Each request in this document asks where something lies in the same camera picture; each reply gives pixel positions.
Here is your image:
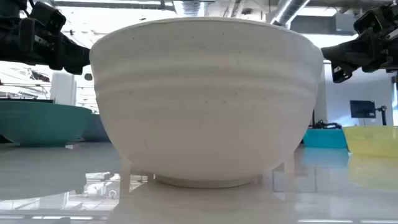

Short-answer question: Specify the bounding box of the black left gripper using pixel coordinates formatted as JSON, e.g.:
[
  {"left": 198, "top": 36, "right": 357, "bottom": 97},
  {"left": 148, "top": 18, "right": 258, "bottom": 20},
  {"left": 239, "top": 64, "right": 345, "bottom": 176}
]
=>
[{"left": 18, "top": 17, "right": 91, "bottom": 76}]

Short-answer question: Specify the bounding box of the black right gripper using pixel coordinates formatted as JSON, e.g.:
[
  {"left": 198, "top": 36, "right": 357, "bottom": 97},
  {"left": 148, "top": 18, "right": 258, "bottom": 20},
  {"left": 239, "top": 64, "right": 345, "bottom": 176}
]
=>
[{"left": 321, "top": 26, "right": 389, "bottom": 84}]

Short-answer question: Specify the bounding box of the cyan bowl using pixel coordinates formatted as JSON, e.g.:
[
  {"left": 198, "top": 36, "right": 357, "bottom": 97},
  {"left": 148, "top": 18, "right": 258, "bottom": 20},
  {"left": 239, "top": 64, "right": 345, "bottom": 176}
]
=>
[{"left": 303, "top": 128, "right": 348, "bottom": 149}]

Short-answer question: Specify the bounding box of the yellow-green bowl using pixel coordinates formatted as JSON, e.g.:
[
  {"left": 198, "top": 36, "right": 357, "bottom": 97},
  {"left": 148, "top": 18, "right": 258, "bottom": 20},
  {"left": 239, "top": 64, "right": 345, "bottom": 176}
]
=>
[{"left": 343, "top": 125, "right": 398, "bottom": 157}]

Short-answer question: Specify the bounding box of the white panel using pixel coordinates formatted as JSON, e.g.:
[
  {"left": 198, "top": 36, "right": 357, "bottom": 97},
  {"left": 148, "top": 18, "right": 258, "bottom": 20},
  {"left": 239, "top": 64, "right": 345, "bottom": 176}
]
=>
[{"left": 49, "top": 71, "right": 77, "bottom": 107}]

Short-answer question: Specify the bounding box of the black monitor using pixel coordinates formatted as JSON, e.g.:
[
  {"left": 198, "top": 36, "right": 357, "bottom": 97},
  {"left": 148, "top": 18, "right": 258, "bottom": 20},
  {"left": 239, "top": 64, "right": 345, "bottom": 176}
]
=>
[{"left": 349, "top": 100, "right": 377, "bottom": 119}]

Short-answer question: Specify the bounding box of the blue-grey bowl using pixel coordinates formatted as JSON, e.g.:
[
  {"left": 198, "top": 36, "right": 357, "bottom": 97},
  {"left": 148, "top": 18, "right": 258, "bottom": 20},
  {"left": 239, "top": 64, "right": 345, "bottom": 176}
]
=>
[{"left": 81, "top": 113, "right": 111, "bottom": 143}]

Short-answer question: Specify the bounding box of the teal bowl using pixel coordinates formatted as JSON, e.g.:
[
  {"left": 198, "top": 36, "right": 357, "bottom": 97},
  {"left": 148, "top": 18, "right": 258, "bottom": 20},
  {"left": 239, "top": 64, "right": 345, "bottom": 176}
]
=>
[{"left": 0, "top": 100, "right": 93, "bottom": 147}]

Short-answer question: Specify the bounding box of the black bench equipment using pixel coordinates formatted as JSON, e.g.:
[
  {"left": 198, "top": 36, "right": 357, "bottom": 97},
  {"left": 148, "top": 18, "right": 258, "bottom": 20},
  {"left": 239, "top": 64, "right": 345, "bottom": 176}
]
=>
[{"left": 310, "top": 119, "right": 343, "bottom": 130}]

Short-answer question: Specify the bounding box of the large white speckled bowl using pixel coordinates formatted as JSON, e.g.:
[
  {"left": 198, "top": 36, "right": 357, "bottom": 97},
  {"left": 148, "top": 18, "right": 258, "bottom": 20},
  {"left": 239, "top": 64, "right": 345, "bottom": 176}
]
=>
[{"left": 89, "top": 16, "right": 325, "bottom": 189}]

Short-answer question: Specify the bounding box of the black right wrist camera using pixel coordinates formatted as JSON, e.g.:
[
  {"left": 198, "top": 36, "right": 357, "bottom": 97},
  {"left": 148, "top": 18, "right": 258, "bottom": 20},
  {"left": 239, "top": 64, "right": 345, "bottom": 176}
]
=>
[{"left": 353, "top": 3, "right": 394, "bottom": 35}]

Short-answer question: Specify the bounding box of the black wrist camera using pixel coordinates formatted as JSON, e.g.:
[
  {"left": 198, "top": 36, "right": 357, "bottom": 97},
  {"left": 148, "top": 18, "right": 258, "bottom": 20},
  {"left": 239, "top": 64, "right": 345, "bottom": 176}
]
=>
[
  {"left": 353, "top": 3, "right": 394, "bottom": 35},
  {"left": 29, "top": 1, "right": 67, "bottom": 34}
]

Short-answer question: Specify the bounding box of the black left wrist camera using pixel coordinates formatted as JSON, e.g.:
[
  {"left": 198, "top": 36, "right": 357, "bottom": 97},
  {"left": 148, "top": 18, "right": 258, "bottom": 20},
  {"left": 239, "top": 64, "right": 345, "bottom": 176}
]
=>
[{"left": 29, "top": 1, "right": 67, "bottom": 34}]

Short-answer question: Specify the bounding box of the silver ceiling duct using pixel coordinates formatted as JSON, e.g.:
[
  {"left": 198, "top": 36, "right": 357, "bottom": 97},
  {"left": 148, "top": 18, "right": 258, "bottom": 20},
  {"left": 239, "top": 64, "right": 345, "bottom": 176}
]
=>
[{"left": 269, "top": 0, "right": 312, "bottom": 26}]

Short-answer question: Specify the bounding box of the ribbed ceiling duct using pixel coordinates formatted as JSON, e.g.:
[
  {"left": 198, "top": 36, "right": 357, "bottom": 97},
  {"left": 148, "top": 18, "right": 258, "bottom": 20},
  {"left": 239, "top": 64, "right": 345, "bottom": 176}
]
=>
[{"left": 181, "top": 0, "right": 206, "bottom": 17}]

